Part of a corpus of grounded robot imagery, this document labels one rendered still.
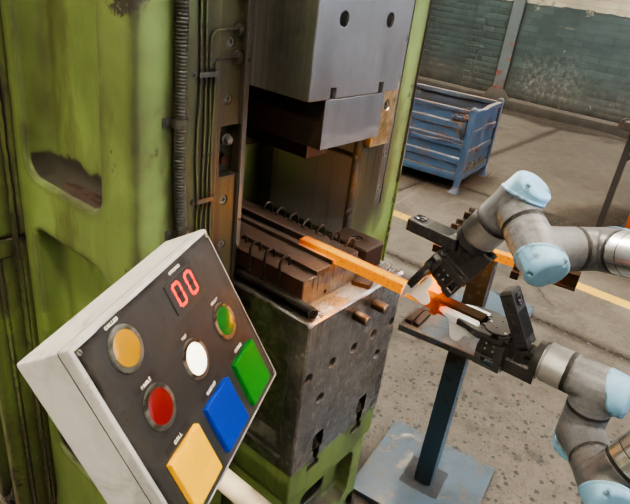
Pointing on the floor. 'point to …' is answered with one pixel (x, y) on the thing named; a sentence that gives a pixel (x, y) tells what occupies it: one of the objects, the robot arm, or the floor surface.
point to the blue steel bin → (451, 133)
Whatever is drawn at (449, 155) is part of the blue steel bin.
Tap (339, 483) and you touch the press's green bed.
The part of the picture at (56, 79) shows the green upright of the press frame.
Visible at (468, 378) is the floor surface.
